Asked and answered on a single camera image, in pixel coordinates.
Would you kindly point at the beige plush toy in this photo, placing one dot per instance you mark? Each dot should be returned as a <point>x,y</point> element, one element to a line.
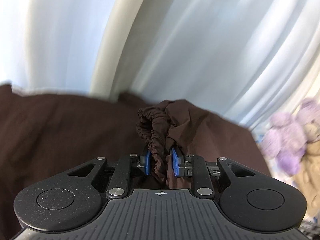
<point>307,179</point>

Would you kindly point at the pale blue sheer curtain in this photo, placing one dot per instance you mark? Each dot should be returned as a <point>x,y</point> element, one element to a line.
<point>243,59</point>

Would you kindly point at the purple teddy bear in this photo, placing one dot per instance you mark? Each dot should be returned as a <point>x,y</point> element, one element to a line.
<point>287,138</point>

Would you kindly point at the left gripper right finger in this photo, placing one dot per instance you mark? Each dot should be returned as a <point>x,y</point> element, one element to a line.
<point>182,164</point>

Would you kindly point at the floral bed sheet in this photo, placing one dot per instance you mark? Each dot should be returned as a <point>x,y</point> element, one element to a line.
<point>280,175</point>

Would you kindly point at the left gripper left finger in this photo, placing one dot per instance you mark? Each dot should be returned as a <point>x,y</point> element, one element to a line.
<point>141,161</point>

